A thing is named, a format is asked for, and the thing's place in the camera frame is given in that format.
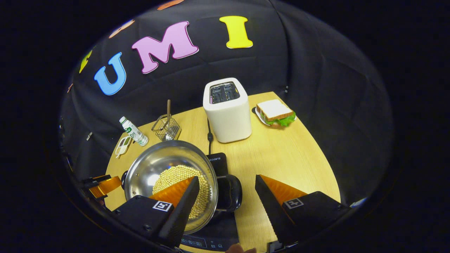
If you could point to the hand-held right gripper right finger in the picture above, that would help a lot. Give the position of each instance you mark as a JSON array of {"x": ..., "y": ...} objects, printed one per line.
[{"x": 270, "y": 211}]

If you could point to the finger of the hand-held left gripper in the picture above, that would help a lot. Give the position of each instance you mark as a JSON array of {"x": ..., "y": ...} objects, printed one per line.
[{"x": 105, "y": 186}]

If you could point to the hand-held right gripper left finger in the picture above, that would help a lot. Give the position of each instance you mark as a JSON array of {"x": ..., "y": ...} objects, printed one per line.
[{"x": 179, "y": 214}]

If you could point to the pile of soybeans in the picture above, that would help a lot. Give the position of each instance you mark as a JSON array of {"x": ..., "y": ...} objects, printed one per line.
[{"x": 175, "y": 174}]

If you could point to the stainless steel pot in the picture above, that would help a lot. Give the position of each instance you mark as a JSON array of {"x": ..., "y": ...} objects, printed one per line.
[{"x": 165, "y": 161}]

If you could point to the black induction cooktop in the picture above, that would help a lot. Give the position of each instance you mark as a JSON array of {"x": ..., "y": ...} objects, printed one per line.
[{"x": 218, "y": 163}]

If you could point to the white divided seasoning tray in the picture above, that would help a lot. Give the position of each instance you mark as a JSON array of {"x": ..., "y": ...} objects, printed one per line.
[{"x": 123, "y": 147}]

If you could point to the silver clip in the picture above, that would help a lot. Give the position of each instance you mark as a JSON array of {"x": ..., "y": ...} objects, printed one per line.
[{"x": 89, "y": 135}]

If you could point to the white plastic bottle green label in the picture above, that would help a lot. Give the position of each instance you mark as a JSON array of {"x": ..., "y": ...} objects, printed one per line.
[{"x": 135, "y": 133}]

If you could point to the small white plate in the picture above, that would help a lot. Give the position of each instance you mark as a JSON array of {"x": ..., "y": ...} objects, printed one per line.
[{"x": 262, "y": 119}]

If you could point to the wooden stick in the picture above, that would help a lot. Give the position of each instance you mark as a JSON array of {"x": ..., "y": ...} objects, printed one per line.
[{"x": 168, "y": 110}]

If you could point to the sandwich with lettuce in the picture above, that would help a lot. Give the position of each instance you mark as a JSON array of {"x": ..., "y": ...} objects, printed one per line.
[{"x": 276, "y": 112}]

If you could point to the white toaster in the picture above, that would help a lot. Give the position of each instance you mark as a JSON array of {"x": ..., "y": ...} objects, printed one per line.
[{"x": 230, "y": 119}]

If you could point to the red clip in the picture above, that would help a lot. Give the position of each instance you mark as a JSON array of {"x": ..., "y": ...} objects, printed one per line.
[{"x": 69, "y": 87}]

